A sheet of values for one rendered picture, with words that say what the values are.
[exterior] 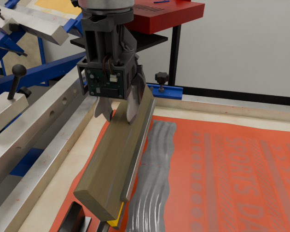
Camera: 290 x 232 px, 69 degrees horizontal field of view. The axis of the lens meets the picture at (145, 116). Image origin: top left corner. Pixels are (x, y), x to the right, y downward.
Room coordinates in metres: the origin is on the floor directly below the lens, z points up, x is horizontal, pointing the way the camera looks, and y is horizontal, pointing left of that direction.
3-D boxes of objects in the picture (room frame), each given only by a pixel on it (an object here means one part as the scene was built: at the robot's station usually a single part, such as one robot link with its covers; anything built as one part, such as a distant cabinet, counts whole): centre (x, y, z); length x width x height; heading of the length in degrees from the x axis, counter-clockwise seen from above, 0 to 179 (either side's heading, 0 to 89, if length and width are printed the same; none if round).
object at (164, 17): (1.58, -0.04, 1.06); 0.61 x 0.46 x 0.12; 140
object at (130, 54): (0.31, 0.05, 1.23); 0.09 x 0.08 x 0.12; 170
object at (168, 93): (0.62, 0.03, 0.98); 0.30 x 0.05 x 0.07; 80
